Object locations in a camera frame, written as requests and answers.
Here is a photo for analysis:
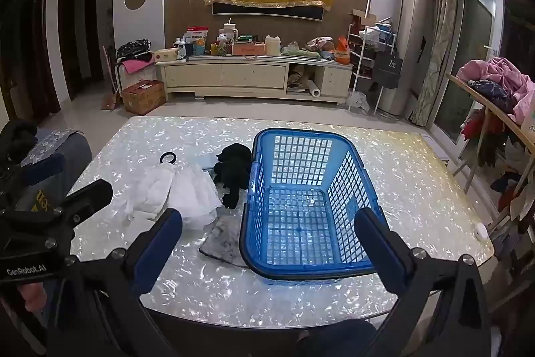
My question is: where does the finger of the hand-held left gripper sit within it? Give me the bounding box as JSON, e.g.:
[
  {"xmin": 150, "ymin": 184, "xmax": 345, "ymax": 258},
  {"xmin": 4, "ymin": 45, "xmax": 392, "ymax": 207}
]
[
  {"xmin": 50, "ymin": 178, "xmax": 114, "ymax": 234},
  {"xmin": 0, "ymin": 153, "xmax": 66, "ymax": 209}
]

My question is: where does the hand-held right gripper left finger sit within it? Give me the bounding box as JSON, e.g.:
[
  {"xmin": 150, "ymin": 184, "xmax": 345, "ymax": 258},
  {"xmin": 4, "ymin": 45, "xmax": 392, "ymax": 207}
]
[{"xmin": 54, "ymin": 208, "xmax": 184, "ymax": 357}]

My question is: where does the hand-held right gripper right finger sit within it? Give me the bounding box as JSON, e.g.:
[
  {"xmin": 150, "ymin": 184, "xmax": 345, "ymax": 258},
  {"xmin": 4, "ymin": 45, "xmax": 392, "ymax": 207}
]
[{"xmin": 353, "ymin": 208, "xmax": 491, "ymax": 357}]

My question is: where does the white thin cloth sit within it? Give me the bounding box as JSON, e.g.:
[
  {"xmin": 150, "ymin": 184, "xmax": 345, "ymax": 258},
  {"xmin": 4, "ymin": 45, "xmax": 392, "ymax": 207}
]
[{"xmin": 124, "ymin": 165, "xmax": 176, "ymax": 220}]

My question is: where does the white waffle towel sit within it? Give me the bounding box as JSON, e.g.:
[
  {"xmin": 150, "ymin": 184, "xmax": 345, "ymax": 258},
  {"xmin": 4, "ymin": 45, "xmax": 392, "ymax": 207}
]
[{"xmin": 169, "ymin": 164, "xmax": 226, "ymax": 231}]

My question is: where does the grey fuzzy cloth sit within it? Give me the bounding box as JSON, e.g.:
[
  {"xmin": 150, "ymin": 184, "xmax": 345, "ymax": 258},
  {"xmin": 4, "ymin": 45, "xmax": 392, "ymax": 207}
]
[{"xmin": 199, "ymin": 215, "xmax": 250, "ymax": 269}]

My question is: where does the black cloth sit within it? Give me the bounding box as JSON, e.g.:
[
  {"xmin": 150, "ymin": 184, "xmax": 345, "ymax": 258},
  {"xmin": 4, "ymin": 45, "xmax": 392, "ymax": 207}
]
[{"xmin": 213, "ymin": 144, "xmax": 254, "ymax": 210}]

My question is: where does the blue plastic basket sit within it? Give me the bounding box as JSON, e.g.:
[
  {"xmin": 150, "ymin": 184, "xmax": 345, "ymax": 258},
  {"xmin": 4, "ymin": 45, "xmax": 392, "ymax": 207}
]
[{"xmin": 239, "ymin": 128, "xmax": 389, "ymax": 286}]

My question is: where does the person's left hand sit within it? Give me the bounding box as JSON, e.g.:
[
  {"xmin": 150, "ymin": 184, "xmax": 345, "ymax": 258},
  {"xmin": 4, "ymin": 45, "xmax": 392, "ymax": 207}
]
[{"xmin": 17, "ymin": 282, "xmax": 47, "ymax": 313}]

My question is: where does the brown cardboard box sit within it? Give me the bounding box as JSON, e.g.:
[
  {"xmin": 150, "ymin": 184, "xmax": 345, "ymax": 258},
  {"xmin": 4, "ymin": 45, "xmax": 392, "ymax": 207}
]
[{"xmin": 121, "ymin": 80, "xmax": 167, "ymax": 115}]

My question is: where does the white plastic bag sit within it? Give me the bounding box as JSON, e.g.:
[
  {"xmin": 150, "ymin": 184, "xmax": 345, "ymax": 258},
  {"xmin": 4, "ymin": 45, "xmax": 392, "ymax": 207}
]
[{"xmin": 346, "ymin": 91, "xmax": 371, "ymax": 114}]

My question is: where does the pink cloth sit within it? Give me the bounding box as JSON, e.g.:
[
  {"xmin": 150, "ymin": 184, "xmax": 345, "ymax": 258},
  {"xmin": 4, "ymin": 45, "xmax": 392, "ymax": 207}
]
[{"xmin": 121, "ymin": 59, "xmax": 156, "ymax": 74}]

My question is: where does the dark wooden door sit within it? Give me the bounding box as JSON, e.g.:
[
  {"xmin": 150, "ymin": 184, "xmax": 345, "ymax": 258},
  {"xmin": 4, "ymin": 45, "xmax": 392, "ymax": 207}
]
[{"xmin": 58, "ymin": 0, "xmax": 104, "ymax": 100}]

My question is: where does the black patterned bag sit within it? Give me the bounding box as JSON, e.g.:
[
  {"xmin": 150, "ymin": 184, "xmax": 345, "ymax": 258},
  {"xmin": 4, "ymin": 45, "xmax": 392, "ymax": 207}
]
[{"xmin": 116, "ymin": 39, "xmax": 151, "ymax": 60}]

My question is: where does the cream tissue box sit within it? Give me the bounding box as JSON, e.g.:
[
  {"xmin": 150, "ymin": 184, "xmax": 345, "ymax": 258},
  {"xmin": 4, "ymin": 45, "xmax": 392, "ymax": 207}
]
[{"xmin": 152, "ymin": 48, "xmax": 181, "ymax": 63}]

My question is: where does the black shopping bag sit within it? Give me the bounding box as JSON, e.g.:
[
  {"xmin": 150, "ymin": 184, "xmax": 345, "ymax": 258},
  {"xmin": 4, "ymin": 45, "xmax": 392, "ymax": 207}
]
[{"xmin": 373, "ymin": 51, "xmax": 404, "ymax": 88}]

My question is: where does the wooden drying rack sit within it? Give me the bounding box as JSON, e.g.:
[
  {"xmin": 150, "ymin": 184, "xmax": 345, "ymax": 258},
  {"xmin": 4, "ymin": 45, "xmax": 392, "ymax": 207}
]
[{"xmin": 445, "ymin": 73, "xmax": 535, "ymax": 226}]

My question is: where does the cream television cabinet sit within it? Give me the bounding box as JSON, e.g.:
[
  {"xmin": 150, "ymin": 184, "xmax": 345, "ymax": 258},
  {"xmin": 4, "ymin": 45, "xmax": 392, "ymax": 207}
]
[{"xmin": 156, "ymin": 54, "xmax": 354, "ymax": 104}]

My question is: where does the orange bag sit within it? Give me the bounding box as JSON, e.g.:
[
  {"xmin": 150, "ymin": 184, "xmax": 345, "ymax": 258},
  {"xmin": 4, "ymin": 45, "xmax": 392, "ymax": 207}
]
[{"xmin": 335, "ymin": 36, "xmax": 352, "ymax": 65}]

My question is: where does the white metal rack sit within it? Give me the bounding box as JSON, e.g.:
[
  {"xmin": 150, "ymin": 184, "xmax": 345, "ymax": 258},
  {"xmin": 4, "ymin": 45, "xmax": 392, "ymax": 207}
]
[{"xmin": 346, "ymin": 26, "xmax": 396, "ymax": 113}]

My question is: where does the red and white packet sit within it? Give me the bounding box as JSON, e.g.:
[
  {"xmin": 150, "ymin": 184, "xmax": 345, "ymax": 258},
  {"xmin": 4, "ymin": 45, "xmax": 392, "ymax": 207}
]
[{"xmin": 186, "ymin": 26, "xmax": 210, "ymax": 45}]

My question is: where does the pink box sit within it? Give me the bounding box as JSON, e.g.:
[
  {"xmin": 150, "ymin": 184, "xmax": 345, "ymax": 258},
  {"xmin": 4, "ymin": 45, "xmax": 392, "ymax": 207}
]
[{"xmin": 231, "ymin": 41, "xmax": 266, "ymax": 57}]

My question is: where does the standing air conditioner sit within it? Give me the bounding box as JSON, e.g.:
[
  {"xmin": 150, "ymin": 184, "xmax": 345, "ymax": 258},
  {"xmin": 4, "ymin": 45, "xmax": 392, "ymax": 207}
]
[{"xmin": 377, "ymin": 0, "xmax": 434, "ymax": 116}]

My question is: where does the cup with straw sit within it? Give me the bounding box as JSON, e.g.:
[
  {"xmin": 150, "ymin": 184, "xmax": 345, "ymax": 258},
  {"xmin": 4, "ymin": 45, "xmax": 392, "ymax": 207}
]
[{"xmin": 221, "ymin": 18, "xmax": 239, "ymax": 45}]

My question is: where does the white plastic jug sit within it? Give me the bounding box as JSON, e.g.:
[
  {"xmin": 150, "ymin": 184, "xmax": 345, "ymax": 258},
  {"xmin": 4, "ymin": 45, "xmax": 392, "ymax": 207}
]
[{"xmin": 265, "ymin": 34, "xmax": 282, "ymax": 57}]

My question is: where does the pink clothing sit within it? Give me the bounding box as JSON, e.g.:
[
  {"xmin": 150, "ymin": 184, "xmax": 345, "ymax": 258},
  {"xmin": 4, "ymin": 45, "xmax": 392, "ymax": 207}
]
[{"xmin": 455, "ymin": 56, "xmax": 535, "ymax": 124}]

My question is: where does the patterned curtain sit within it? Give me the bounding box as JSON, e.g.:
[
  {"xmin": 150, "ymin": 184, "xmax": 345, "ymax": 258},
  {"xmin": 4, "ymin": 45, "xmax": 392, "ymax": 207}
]
[{"xmin": 411, "ymin": 0, "xmax": 459, "ymax": 127}]

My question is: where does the wall television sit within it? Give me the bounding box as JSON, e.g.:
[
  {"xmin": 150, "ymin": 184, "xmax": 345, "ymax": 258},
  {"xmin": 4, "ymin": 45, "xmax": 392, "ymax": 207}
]
[{"xmin": 211, "ymin": 1, "xmax": 325, "ymax": 22}]

